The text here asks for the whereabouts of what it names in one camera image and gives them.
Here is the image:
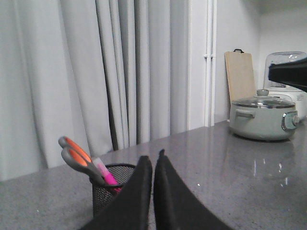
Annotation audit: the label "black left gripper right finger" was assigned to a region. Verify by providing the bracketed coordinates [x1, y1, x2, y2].
[153, 149, 231, 230]

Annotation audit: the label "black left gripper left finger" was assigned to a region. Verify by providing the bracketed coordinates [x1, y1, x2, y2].
[82, 156, 152, 230]

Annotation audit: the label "pink highlighter pen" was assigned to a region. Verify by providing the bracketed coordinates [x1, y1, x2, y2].
[93, 158, 118, 185]

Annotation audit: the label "grey orange scissors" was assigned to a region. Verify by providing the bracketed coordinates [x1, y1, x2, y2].
[58, 136, 106, 185]

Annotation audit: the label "black mesh pen holder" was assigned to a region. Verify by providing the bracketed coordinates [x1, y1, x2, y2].
[90, 163, 136, 217]

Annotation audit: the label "green electric pot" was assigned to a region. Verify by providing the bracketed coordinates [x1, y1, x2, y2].
[229, 104, 300, 141]

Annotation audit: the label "glass pot lid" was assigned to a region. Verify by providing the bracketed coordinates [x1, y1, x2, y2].
[232, 90, 295, 109]

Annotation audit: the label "grey curtain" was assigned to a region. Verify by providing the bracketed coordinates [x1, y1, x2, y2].
[0, 0, 189, 181]

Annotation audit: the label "wooden cutting board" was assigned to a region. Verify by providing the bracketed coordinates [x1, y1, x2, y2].
[224, 51, 256, 102]

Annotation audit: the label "white kitchen appliance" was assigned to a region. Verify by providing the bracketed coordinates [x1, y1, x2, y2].
[263, 51, 307, 120]

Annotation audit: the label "white wall pipe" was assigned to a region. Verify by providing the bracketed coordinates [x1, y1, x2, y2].
[204, 0, 217, 127]

